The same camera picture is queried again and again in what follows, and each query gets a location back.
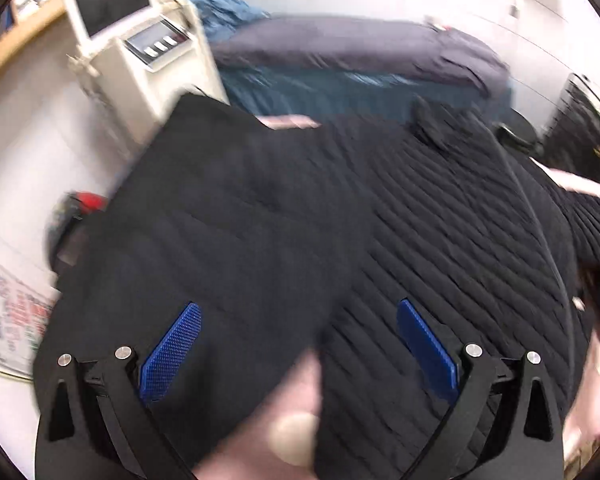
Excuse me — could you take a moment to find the black round stool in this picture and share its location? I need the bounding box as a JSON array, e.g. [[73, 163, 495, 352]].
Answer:
[[495, 122, 539, 151]]

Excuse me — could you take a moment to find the white medical machine with screen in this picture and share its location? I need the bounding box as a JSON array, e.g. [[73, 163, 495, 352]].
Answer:
[[64, 0, 227, 148]]

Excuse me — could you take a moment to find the printed paper sheet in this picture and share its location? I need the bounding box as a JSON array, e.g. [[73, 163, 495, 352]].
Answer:
[[0, 265, 57, 378]]

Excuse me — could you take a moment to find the massage bed with grey cover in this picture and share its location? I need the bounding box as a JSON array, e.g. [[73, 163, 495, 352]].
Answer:
[[211, 15, 512, 122]]

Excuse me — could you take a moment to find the pink bed sheet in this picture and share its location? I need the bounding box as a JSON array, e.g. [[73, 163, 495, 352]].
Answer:
[[212, 113, 600, 479]]

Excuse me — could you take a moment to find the black wire rack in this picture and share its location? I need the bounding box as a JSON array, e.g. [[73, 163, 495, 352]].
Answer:
[[540, 74, 600, 183]]

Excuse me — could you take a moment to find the black quilted coat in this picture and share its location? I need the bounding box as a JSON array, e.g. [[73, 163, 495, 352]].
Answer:
[[33, 94, 600, 479]]

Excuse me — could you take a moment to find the blue crumpled cloth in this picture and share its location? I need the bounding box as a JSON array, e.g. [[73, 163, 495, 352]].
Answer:
[[190, 0, 270, 42]]

